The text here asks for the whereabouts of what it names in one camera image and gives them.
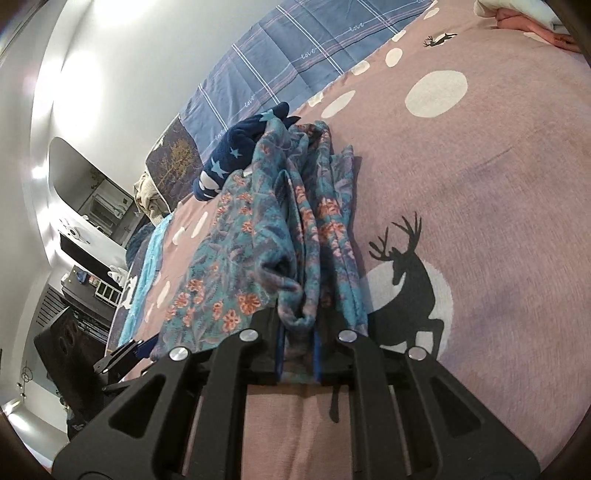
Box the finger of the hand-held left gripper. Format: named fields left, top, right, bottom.
left=92, top=338, right=158, bottom=393

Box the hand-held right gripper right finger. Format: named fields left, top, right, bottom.
left=314, top=323, right=541, bottom=480

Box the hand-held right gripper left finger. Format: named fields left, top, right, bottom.
left=52, top=314, right=284, bottom=480

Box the teal floral garment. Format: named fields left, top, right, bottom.
left=159, top=119, right=370, bottom=384

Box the black speaker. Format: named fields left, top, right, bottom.
left=33, top=318, right=114, bottom=418

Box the dark slatted cabinet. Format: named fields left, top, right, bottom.
left=37, top=279, right=118, bottom=333

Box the teal fuzzy blanket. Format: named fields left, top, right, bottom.
left=117, top=215, right=174, bottom=344

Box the white arched shelf unit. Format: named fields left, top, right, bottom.
left=46, top=136, right=139, bottom=278

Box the beige cloth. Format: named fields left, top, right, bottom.
left=134, top=173, right=169, bottom=220

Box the dark tree-print pillow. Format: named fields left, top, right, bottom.
left=145, top=114, right=204, bottom=208

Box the navy star-print garment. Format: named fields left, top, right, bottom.
left=193, top=102, right=303, bottom=201

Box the pink dotted deer blanket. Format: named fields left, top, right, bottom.
left=106, top=0, right=591, bottom=480

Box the blue plaid bedsheet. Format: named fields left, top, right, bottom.
left=179, top=0, right=437, bottom=153

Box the white pillow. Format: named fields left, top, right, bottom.
left=475, top=0, right=571, bottom=24

